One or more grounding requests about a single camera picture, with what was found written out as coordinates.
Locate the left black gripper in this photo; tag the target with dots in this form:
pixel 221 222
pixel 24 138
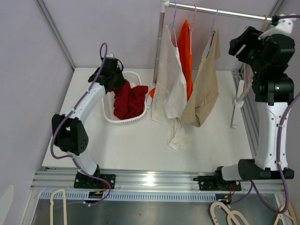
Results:
pixel 122 81

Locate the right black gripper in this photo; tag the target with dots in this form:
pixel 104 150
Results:
pixel 249 38

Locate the dark red t shirt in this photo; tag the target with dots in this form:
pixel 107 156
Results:
pixel 128 101

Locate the blue wire hanger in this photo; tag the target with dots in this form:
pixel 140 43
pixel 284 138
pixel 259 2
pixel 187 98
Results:
pixel 172 26
pixel 212 31

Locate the pink wire hanger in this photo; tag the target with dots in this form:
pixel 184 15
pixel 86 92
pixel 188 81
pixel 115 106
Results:
pixel 248 75
pixel 192 25

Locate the beige t shirt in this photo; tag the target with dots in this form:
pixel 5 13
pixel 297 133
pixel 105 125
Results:
pixel 205 88

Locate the orange t shirt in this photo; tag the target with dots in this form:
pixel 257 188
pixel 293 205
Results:
pixel 185 53

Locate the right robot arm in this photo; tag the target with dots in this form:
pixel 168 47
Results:
pixel 268 58

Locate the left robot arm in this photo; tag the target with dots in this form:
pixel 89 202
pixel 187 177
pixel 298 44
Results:
pixel 69 136

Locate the white t shirt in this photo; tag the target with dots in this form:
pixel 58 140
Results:
pixel 170 96

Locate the beige wooden hanger right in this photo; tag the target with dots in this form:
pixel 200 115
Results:
pixel 232 216

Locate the beige wooden hanger corner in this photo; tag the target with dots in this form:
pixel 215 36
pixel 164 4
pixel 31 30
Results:
pixel 287 218

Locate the white plastic basket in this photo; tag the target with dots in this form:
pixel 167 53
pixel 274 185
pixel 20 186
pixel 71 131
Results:
pixel 108 101

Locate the metal clothes rack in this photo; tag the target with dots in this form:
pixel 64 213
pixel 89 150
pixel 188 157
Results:
pixel 167 4

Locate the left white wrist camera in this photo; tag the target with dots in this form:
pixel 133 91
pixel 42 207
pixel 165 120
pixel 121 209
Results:
pixel 110 56

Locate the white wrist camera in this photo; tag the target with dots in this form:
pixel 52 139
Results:
pixel 110 56
pixel 283 24

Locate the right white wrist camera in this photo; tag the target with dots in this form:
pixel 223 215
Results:
pixel 283 24

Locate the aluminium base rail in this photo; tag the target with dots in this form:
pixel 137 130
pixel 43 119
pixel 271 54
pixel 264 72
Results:
pixel 134 186

